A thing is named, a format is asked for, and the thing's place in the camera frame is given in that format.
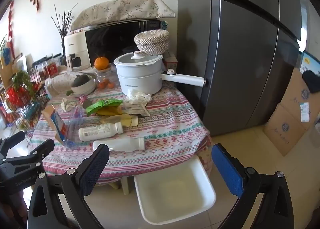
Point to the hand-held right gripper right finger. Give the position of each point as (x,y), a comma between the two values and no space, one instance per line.
(227,171)

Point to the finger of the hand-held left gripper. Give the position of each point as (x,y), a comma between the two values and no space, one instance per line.
(43,149)
(15,139)

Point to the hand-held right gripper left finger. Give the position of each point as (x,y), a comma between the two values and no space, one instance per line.
(100,161)

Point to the blue white carton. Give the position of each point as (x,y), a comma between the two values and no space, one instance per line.
(58,124)

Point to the white labelled plastic bottle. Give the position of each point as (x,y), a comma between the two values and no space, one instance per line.
(100,131)

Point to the plain white plastic bottle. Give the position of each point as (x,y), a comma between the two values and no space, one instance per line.
(125,144)

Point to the clear plastic cup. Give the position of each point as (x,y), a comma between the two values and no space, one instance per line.
(73,124)

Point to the yellow snack packet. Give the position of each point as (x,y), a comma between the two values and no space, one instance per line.
(110,112)

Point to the green snack packet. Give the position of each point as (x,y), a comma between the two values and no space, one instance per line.
(100,105)

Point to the white printed packet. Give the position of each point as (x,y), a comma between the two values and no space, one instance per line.
(135,109)

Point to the cream floral cloth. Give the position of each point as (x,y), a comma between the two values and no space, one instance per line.
(206,159)

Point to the cream table leg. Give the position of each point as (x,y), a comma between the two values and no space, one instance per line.
(126,185)

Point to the cream snack packet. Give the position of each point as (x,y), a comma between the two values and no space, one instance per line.
(120,120)

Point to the crumpled beige paper wrapper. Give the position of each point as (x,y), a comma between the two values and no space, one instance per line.
(67,104)

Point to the red berry plant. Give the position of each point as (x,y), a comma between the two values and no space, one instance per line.
(22,86)

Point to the small green vegetable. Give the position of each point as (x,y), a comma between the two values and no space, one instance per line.
(69,92)

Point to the red drink can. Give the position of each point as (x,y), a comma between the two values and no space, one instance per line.
(84,100)

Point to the white ceramic bowl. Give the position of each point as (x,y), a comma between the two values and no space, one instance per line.
(85,89)

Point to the red label jar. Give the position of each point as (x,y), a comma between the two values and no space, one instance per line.
(43,71)
(53,68)

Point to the patterned tablecloth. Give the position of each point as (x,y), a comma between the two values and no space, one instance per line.
(170,124)

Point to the crumpled white tissue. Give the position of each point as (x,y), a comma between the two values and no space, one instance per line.
(137,96)

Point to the small tangerine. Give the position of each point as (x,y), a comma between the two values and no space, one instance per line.
(110,85)
(101,85)

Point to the dark green squash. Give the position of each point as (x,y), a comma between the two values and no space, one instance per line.
(82,80)

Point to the flattened cardboard box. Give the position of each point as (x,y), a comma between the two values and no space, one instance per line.
(287,119)

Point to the glass teapot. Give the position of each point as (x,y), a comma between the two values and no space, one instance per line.
(106,78)

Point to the white electric pot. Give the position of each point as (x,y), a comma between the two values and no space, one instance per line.
(140,79)

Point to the large orange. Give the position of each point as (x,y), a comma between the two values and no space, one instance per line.
(101,63)

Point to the cream air fryer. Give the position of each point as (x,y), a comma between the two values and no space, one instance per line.
(76,46)

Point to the glass pot lid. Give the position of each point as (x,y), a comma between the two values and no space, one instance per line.
(136,59)

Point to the grey refrigerator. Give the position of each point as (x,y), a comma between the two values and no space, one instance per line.
(237,56)

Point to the red white box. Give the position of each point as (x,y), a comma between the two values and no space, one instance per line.
(171,63)

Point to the dark cloth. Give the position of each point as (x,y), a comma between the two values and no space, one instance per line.
(311,81)

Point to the black microwave oven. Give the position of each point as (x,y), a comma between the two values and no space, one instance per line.
(112,39)

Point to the dried twigs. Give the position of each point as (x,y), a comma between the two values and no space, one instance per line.
(63,24)

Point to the woven lidded basket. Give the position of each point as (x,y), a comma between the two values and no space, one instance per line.
(152,40)

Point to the blue printed box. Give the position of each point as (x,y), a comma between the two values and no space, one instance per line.
(310,64)

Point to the floral cloth cover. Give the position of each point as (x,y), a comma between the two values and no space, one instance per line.
(125,9)

